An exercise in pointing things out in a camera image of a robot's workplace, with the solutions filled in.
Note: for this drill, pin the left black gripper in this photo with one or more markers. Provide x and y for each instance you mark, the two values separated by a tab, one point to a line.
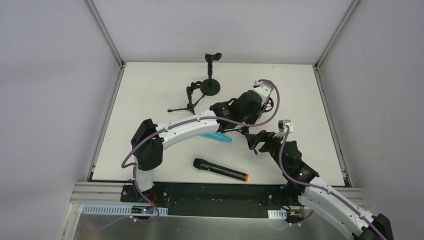
262	108

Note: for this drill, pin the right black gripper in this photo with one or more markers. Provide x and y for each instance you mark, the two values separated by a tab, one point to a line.
262	139

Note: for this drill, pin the tripod shock mount stand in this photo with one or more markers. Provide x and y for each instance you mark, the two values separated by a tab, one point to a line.
242	130

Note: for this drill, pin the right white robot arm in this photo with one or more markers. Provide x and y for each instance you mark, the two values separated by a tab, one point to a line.
306	187

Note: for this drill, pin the round base mic stand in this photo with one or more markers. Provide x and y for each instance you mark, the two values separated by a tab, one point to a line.
210	86

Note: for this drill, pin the black tripod clip stand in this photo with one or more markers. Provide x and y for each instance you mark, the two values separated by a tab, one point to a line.
190	107

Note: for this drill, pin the blue toy microphone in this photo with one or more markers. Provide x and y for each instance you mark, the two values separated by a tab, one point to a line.
218	137

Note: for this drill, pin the black microphone orange end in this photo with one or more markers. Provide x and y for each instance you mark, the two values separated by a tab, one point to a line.
204	165

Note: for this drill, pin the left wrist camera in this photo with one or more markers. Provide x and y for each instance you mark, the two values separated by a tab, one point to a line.
263	88

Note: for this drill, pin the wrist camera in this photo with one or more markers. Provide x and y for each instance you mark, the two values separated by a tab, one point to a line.
263	88
284	126

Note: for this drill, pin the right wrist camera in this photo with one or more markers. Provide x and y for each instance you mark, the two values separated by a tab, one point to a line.
284	126

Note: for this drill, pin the right white cable duct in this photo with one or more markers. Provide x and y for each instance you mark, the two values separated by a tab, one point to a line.
279	214

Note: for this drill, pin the white cable duct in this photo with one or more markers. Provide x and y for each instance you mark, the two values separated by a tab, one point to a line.
123	210
279	214

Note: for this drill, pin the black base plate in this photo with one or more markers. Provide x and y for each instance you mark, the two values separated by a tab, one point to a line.
220	200

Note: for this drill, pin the left white cable duct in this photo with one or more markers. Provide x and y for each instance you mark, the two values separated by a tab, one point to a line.
123	210

